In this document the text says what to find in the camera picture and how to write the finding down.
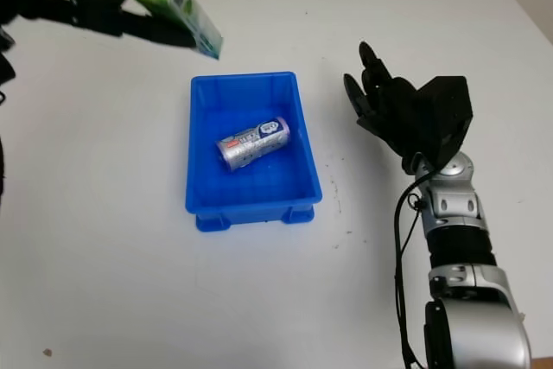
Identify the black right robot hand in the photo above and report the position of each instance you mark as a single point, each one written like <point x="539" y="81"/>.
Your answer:
<point x="393" y="114"/>

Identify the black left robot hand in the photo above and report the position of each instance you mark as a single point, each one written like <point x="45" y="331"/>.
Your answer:
<point x="142" y="25"/>

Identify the silver purple bag roll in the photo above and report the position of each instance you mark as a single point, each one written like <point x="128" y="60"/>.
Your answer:
<point x="252" y="144"/>

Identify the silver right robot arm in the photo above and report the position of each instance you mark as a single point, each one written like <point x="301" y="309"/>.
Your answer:
<point x="458" y="230"/>

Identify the blue plastic tray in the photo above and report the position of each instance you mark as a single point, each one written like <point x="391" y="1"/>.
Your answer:
<point x="255" y="196"/>

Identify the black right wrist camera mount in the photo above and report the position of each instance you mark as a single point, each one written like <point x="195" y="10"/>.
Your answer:
<point x="445" y="118"/>

